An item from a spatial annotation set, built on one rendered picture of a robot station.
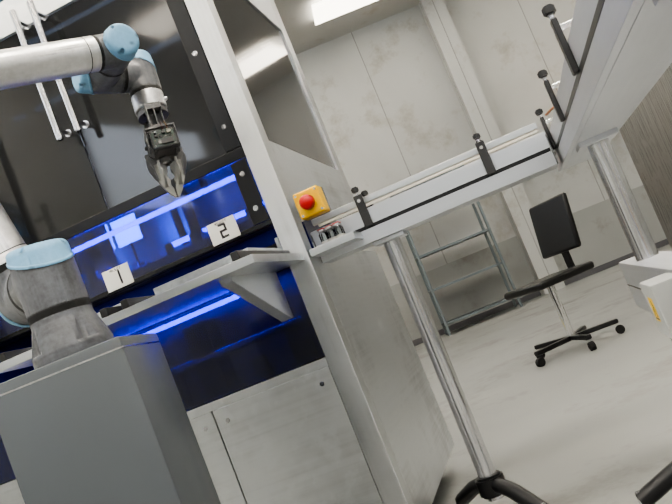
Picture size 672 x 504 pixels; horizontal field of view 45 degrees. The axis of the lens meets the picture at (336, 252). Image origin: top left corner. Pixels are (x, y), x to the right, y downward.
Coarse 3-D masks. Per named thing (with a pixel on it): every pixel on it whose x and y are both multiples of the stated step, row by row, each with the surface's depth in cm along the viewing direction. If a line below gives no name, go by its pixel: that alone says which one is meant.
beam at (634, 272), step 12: (660, 252) 179; (624, 264) 192; (636, 264) 172; (648, 264) 159; (660, 264) 147; (624, 276) 202; (636, 276) 178; (648, 276) 159; (636, 288) 188; (636, 300) 198
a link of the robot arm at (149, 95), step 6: (144, 90) 183; (150, 90) 184; (156, 90) 185; (132, 96) 185; (138, 96) 183; (144, 96) 183; (150, 96) 183; (156, 96) 184; (162, 96) 186; (132, 102) 185; (138, 102) 183; (144, 102) 183; (150, 102) 183; (162, 102) 184; (138, 108) 183
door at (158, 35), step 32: (96, 0) 227; (128, 0) 225; (160, 0) 223; (64, 32) 230; (96, 32) 228; (160, 32) 223; (160, 64) 223; (96, 96) 228; (128, 96) 225; (192, 96) 221; (96, 128) 228; (128, 128) 225; (192, 128) 221; (96, 160) 228; (128, 160) 225; (192, 160) 221; (128, 192) 225
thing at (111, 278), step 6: (126, 264) 224; (108, 270) 226; (114, 270) 225; (120, 270) 225; (126, 270) 224; (108, 276) 226; (114, 276) 225; (126, 276) 224; (132, 276) 224; (108, 282) 226; (114, 282) 225; (120, 282) 225; (126, 282) 224; (132, 282) 224; (108, 288) 226; (114, 288) 225
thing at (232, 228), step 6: (228, 216) 217; (216, 222) 218; (222, 222) 218; (228, 222) 217; (234, 222) 217; (210, 228) 219; (216, 228) 218; (222, 228) 218; (228, 228) 217; (234, 228) 217; (210, 234) 219; (216, 234) 218; (234, 234) 217; (240, 234) 217; (216, 240) 218; (222, 240) 218
